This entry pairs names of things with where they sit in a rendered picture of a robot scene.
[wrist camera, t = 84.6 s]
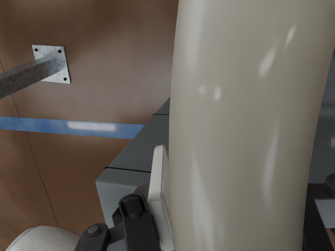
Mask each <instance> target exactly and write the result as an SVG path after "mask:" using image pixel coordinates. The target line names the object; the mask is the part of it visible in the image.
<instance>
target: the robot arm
mask: <svg viewBox="0 0 335 251"><path fill-rule="evenodd" d="M118 206H119V209H120V212H121V215H122V218H123V222H122V223H120V224H119V225H117V226H114V227H112V228H108V226H107V225H106V224H104V223H97V224H93V225H91V226H89V227H88V228H87V229H85V230H84V231H83V233H82V234H81V236H80V235H78V234H76V233H74V232H71V231H68V230H66V229H62V228H58V227H52V226H38V227H35V228H30V229H28V230H26V231H24V232H23V233H22V234H20V235H19V236H18V237H17V238H16V239H15V240H14V241H13V242H12V243H11V244H10V245H9V246H8V248H7V249H6V250H5V251H174V243H173V233H172V222H171V209H170V192H169V159H168V154H167V150H166V146H164V145H159V146H156V147H155V148H154V156H153V164H152V172H151V180H150V183H147V184H142V185H138V187H137V188H136V189H135V190H134V193H132V194H129V195H126V196H125V197H123V198H122V199H121V200H120V201H119V202H118ZM325 228H330V230H331V232H332V233H333V234H334V235H335V173H333V174H330V175H328V176H327V177H326V178H325V183H308V188H307V196H306V207H305V218H304V230H303V249H302V251H334V249H333V246H332V244H331V241H330V239H329V236H328V234H327V231H326V229H325Z"/></svg>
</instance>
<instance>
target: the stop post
mask: <svg viewBox="0 0 335 251"><path fill-rule="evenodd" d="M32 48H33V52H34V56H35V60H34V61H31V62H29V63H26V64H23V65H21V66H18V67H15V68H13V69H10V70H7V71H5V72H2V73H0V99H2V98H4V97H6V96H8V95H11V94H13V93H15V92H17V91H19V90H21V89H23V88H26V87H28V86H30V85H32V84H34V83H36V82H38V81H47V82H57V83H67V84H71V80H70V75H69V69H68V64H67V58H66V53H65V48H64V46H51V45H32Z"/></svg>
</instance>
